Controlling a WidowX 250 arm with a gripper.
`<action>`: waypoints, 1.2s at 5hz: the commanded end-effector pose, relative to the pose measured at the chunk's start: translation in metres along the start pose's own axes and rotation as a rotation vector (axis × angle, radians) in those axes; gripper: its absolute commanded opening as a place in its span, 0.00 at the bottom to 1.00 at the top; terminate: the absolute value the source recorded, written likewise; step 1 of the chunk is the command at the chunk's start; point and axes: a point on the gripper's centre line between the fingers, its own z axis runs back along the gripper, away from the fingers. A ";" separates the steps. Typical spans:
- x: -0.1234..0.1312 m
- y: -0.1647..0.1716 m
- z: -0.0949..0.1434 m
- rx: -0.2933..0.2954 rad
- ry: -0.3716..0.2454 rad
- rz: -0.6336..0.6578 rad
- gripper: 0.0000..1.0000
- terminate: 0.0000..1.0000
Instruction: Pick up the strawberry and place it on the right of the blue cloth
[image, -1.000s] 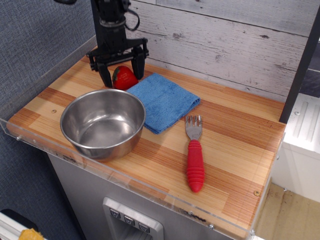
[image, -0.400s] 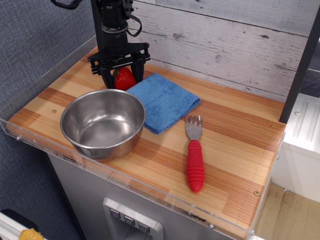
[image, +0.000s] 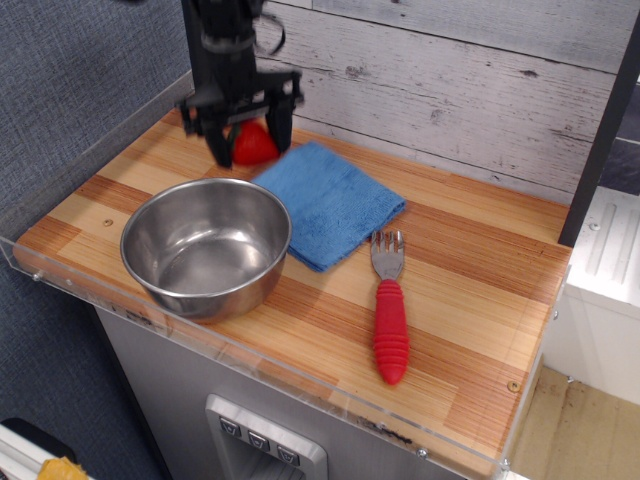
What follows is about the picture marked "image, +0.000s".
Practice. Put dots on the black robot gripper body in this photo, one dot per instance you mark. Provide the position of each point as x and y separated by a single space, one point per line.
237 90

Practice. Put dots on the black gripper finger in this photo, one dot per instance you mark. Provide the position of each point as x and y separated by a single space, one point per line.
279 123
216 136

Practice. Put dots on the red toy strawberry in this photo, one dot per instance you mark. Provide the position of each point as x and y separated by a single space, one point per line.
251 144

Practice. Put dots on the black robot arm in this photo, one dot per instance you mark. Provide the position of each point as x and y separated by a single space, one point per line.
228 27

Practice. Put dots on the blue folded cloth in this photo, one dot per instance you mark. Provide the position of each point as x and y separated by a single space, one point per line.
334 206

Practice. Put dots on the stainless steel bowl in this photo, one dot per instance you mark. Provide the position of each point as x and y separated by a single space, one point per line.
208 249

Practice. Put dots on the clear acrylic table guard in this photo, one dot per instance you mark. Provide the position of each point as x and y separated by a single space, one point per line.
483 268

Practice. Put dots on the grey toy fridge cabinet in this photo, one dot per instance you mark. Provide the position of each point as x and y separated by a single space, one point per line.
171 383

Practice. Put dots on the silver dispenser button panel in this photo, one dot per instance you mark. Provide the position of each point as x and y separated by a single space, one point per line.
250 446

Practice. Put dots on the yellow object at corner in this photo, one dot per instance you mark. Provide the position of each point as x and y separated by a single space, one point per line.
61 469

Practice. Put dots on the white side cabinet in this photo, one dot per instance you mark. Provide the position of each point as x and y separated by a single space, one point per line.
593 336

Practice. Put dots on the dark left frame post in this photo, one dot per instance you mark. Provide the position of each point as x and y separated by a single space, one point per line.
197 55

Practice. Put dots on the dark frame post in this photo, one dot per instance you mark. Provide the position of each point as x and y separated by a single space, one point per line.
197 55
610 123

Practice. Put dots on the fork with red handle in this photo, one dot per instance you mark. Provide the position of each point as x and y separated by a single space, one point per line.
391 343

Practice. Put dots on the dark right frame post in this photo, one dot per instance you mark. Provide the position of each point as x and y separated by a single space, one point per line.
610 123

